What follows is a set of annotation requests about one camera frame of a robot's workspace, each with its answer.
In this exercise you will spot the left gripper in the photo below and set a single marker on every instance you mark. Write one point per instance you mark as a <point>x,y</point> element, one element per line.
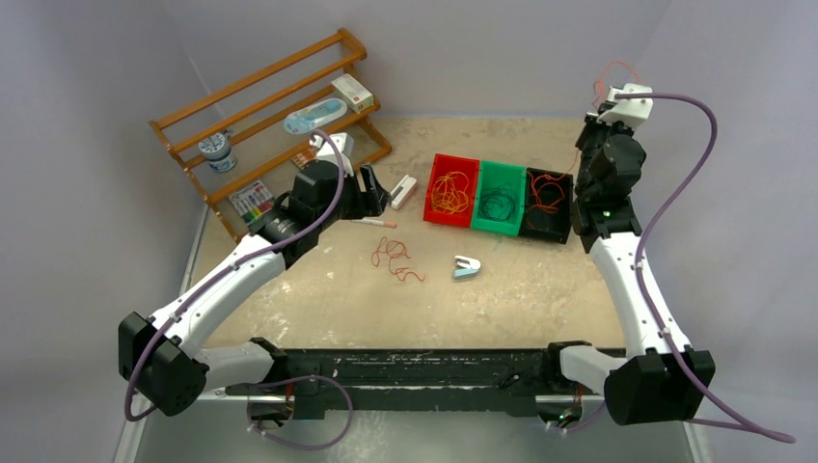
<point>369,203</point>

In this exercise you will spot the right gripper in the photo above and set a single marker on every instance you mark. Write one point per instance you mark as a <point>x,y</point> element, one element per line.
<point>593,125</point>

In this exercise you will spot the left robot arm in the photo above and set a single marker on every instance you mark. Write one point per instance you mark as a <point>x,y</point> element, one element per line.
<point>162,356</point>

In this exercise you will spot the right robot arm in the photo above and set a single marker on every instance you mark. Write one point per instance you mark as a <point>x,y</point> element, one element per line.
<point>660,376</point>

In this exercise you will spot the white stapler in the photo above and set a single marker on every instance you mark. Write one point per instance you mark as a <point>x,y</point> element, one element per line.
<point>402,191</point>

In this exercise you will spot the white marker with orange cap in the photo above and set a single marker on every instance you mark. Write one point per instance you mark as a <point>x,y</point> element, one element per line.
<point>374,222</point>

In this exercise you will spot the orange snack packet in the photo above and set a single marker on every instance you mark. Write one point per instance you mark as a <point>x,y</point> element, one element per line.
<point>303,158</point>

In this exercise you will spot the black plastic bin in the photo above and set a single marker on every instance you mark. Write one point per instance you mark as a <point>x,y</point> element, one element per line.
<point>548,198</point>

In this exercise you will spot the red plastic bin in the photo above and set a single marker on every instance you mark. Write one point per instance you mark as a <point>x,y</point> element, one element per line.
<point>451,191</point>

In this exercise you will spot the blue white oval package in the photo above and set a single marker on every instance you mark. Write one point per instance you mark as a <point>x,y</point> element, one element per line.
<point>314,116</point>

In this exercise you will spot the wooden shelf rack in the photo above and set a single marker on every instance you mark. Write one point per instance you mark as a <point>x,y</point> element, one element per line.
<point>251,112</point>

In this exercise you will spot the coloured marker set pack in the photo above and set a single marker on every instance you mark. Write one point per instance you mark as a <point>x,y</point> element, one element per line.
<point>252,201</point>

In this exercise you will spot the white red box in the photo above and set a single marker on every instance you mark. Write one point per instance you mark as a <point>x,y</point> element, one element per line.
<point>353,92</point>

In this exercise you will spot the green plastic bin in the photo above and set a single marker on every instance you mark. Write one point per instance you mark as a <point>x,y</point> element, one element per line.
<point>500,198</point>

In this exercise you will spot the white blue staple remover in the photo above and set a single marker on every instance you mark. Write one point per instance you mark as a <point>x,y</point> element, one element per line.
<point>465,267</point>

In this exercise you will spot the blue white tape roll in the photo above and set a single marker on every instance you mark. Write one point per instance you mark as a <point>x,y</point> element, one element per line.
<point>217,152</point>

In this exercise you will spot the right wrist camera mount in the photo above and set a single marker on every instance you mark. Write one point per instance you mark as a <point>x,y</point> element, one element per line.
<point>632,112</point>

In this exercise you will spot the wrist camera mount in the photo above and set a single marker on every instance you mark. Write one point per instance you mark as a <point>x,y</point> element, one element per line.
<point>326,151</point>
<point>632,112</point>

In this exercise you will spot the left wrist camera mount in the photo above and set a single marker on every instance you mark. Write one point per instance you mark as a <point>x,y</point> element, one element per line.
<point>326,151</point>

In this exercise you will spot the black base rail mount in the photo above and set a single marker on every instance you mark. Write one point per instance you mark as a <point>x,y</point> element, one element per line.
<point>519,382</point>

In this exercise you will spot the aluminium frame rail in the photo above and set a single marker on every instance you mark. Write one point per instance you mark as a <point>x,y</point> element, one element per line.
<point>404,425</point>

